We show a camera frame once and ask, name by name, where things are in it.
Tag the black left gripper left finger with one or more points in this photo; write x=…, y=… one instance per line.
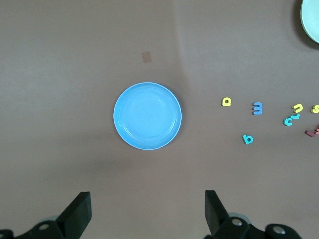
x=74, y=219

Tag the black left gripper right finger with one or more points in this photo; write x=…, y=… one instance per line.
x=216, y=219

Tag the teal foam letter b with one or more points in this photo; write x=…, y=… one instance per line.
x=244, y=137

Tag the yellow foam letter a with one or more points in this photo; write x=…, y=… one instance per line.
x=229, y=103

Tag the blue foam letter m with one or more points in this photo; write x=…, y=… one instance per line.
x=261, y=108

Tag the teal number 2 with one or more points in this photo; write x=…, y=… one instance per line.
x=284, y=121

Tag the blue plate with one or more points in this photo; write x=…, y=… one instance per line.
x=147, y=116

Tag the red foam letter f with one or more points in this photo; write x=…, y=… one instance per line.
x=309, y=134

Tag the teal foam letter r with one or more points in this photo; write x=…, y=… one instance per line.
x=295, y=116

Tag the yellow foam letter u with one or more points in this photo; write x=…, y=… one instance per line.
x=298, y=104

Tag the yellow foam letter s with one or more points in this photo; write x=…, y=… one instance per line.
x=315, y=108

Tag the brown tape patch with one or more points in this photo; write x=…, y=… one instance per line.
x=146, y=57

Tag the pale green plate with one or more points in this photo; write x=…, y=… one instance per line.
x=312, y=20

